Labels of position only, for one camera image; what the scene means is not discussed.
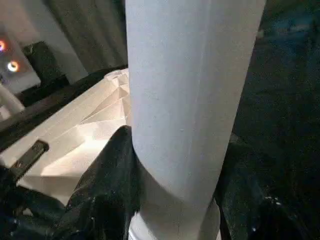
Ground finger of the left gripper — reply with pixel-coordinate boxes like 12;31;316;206
13;140;50;177

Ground grey curtain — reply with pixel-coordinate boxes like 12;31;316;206
47;0;130;73

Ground white plastic table top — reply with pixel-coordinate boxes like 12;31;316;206
0;68;133;208

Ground white plastic table leg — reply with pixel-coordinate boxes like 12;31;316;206
124;0;266;240

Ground black box speaker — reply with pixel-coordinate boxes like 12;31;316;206
23;41;68;86

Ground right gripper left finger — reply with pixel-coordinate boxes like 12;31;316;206
53;124;141;240

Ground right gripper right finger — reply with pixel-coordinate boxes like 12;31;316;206
214;132;316;240

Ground white computer case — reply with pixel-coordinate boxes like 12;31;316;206
0;24;42;95

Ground black mat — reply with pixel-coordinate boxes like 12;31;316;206
0;0;320;240

